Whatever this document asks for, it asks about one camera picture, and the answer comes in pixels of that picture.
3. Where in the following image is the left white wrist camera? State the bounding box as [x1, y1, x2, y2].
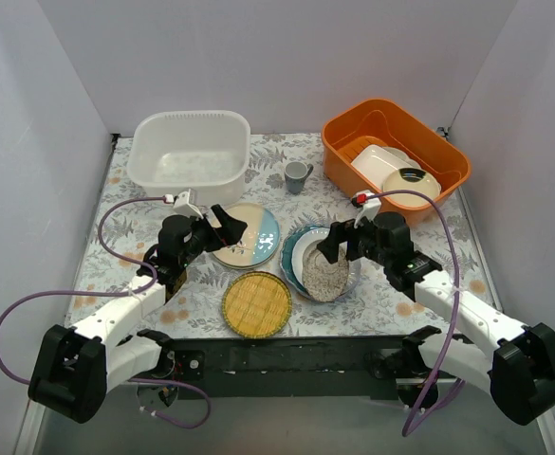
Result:
[163, 189, 203, 218]

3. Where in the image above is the white rectangular dish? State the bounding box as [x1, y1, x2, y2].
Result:
[351, 145, 409, 188]

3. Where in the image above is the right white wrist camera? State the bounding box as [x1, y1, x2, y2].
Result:
[351, 190, 381, 228]

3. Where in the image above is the floral table mat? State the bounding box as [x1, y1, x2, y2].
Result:
[66, 134, 498, 338]

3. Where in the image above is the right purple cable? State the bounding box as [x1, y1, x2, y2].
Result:
[361, 189, 468, 438]

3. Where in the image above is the white ribbed deep plate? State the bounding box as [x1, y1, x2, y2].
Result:
[282, 226, 361, 301]

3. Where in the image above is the cream round plate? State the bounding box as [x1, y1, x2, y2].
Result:
[382, 168, 441, 208]

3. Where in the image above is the white round plate in bin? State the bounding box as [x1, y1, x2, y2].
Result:
[383, 146, 421, 169]

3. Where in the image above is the teal embossed plate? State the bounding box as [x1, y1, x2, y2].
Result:
[280, 226, 329, 299]

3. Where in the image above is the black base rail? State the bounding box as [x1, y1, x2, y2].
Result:
[139, 326, 440, 404]

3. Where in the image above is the white plastic bin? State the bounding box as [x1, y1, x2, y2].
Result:
[126, 110, 250, 207]

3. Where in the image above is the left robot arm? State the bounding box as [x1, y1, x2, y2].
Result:
[28, 205, 248, 423]

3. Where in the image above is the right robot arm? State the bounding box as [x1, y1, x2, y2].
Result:
[318, 212, 555, 425]

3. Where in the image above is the purple cable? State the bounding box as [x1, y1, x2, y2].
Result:
[361, 189, 468, 438]
[0, 195, 212, 429]

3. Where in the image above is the cream and blue plate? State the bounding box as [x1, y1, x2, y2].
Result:
[213, 202, 281, 269]

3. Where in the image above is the woven bamboo tray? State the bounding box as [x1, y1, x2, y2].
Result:
[221, 271, 292, 338]

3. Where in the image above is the orange plastic bin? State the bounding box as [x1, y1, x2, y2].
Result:
[322, 99, 472, 205]

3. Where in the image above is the speckled grey plate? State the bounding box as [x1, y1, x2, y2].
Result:
[303, 247, 349, 302]

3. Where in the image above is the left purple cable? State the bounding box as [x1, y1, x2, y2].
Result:
[0, 195, 212, 429]

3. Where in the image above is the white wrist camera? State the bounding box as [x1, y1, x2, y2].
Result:
[351, 190, 381, 228]
[163, 189, 203, 218]

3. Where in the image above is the grey ceramic mug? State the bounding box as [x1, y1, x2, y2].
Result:
[284, 161, 314, 194]

